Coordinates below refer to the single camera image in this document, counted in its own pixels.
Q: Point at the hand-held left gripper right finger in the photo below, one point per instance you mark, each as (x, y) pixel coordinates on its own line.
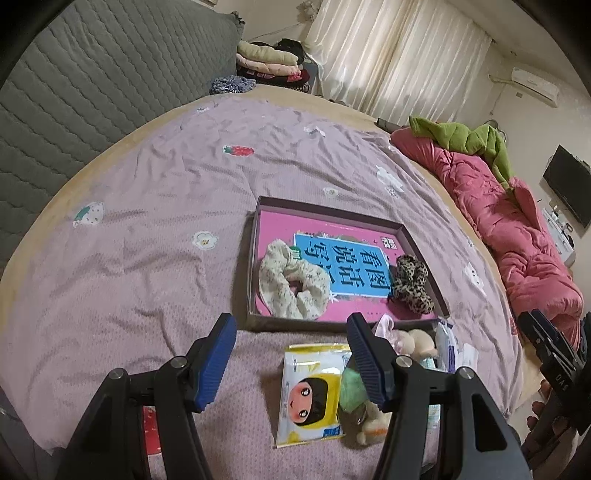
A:
(365, 360)

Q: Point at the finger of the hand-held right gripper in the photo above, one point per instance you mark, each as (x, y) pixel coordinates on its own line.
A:
(547, 334)

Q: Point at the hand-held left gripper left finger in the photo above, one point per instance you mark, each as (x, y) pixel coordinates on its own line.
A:
(216, 364)

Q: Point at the green makeup sponge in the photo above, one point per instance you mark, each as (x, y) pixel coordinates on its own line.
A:
(353, 387)

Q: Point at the yellow cartoon tissue packet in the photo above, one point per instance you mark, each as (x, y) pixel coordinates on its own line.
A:
(314, 369)

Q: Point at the beige plush bear pink bow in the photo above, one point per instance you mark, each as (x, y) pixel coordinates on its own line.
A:
(418, 344)

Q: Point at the light green tissue pack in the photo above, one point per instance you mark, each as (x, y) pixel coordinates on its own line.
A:
(429, 362)

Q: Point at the dark cardboard box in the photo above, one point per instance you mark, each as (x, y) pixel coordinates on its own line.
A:
(300, 324)

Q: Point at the blue white wipes pack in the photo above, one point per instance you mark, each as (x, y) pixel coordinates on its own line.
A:
(445, 341)

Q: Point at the person's right hand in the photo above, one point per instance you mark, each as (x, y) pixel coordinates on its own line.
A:
(538, 413)

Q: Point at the leopard print scrunchie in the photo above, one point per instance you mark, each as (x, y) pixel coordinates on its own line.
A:
(411, 286)

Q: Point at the white cabinet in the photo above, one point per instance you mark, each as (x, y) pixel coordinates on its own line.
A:
(561, 235)

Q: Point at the cream floral scrunchie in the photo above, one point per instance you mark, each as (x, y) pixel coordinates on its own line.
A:
(272, 277)

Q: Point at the pink quilt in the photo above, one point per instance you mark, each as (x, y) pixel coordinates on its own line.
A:
(498, 221)

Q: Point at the pink book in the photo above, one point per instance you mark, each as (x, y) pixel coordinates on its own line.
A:
(277, 226)

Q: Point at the purple printed bedsheet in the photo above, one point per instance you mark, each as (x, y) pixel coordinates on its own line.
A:
(161, 207)

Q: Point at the green fleece cloth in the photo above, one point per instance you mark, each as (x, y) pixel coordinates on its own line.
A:
(461, 136)

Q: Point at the white air conditioner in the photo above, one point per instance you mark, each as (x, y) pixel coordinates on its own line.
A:
(535, 83)

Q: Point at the blue knitted cloth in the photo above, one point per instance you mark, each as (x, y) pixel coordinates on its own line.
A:
(233, 85)

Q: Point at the cream pleated curtain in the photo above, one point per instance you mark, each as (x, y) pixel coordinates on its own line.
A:
(397, 50)

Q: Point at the stack of folded clothes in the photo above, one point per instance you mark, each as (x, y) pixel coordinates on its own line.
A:
(272, 57)

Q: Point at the grey quilted headboard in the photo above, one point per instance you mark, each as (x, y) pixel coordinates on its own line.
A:
(92, 69)

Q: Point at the black wall television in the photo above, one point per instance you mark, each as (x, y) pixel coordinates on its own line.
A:
(570, 184)

